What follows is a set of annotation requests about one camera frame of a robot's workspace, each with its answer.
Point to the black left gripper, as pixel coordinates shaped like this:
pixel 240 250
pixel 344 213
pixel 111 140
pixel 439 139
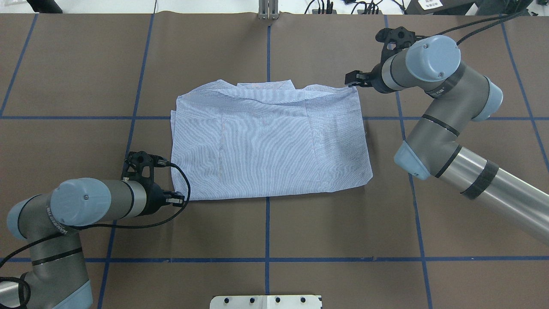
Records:
pixel 153 200

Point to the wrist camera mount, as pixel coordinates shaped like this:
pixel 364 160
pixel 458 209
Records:
pixel 396 40
pixel 140 166

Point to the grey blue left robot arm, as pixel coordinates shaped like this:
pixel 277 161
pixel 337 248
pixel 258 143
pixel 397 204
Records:
pixel 51 224

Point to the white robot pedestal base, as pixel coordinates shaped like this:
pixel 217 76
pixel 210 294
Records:
pixel 289 301

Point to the grey usb hub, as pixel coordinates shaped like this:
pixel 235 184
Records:
pixel 367 8
pixel 324 7

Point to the blue striped button shirt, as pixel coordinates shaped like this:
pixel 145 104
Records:
pixel 269 139

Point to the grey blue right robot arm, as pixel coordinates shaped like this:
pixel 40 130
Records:
pixel 459 95

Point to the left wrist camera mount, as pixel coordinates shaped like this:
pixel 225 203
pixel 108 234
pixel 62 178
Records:
pixel 140 166

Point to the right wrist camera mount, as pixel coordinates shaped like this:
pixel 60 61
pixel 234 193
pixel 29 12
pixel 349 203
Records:
pixel 396 40

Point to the grey aluminium frame post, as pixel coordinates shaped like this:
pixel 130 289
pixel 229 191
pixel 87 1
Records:
pixel 268 9

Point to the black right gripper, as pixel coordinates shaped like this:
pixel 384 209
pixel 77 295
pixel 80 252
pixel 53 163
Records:
pixel 377 79

